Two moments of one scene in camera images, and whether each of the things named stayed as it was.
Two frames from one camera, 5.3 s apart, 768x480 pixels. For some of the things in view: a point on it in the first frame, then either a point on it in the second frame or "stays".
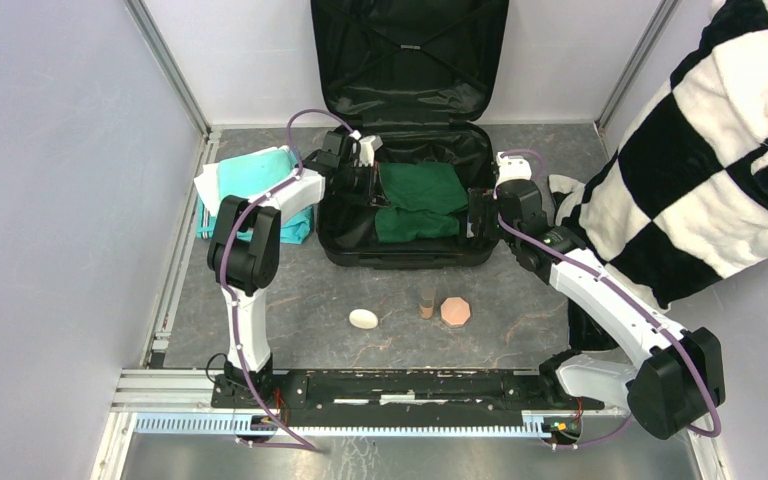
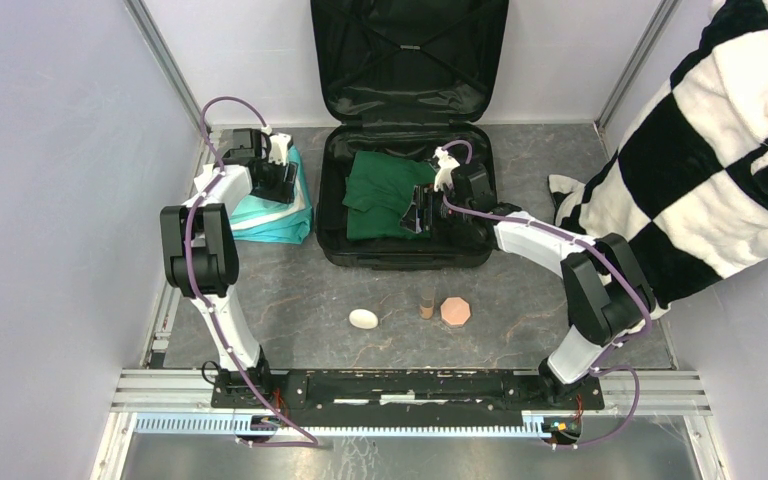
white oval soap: (363, 319) stays
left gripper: (375, 195) -> (283, 191)
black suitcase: (424, 76) stays
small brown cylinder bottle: (426, 310) stays
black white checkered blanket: (714, 182) stays
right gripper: (481, 202) -> (424, 198)
